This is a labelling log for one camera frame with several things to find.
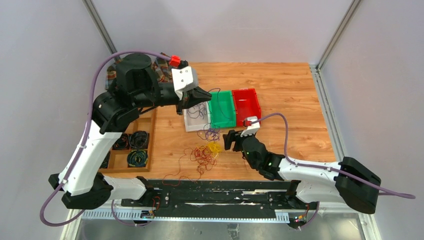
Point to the aluminium frame post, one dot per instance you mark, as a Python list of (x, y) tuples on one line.
[(97, 20), (349, 14)]

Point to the white plastic bin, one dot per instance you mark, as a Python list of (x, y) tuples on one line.
[(197, 118)]

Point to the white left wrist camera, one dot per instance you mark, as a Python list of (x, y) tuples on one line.
[(184, 79)]

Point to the wooden compartment tray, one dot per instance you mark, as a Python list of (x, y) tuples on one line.
[(132, 151)]

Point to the left aluminium frame post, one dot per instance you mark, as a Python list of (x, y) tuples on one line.
[(97, 20)]

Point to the green plastic bin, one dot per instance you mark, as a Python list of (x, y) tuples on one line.
[(222, 109)]

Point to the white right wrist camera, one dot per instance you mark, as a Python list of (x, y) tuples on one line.
[(251, 126)]

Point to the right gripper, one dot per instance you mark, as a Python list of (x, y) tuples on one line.
[(231, 137)]

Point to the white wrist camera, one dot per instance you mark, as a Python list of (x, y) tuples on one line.
[(251, 126), (184, 79)]

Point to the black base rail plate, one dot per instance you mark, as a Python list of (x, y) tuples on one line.
[(220, 200)]

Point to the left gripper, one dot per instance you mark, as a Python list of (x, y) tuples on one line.
[(194, 96)]

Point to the right aluminium frame post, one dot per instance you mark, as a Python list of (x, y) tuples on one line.
[(349, 14)]

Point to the red plastic bin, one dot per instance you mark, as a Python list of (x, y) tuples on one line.
[(246, 105)]

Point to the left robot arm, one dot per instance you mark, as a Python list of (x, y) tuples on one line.
[(136, 90)]

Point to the plaid cloth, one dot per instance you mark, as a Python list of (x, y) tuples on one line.
[(160, 66)]

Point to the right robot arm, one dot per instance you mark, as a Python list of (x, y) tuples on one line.
[(326, 182)]

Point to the right aluminium table rail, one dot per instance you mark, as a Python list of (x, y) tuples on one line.
[(336, 139)]

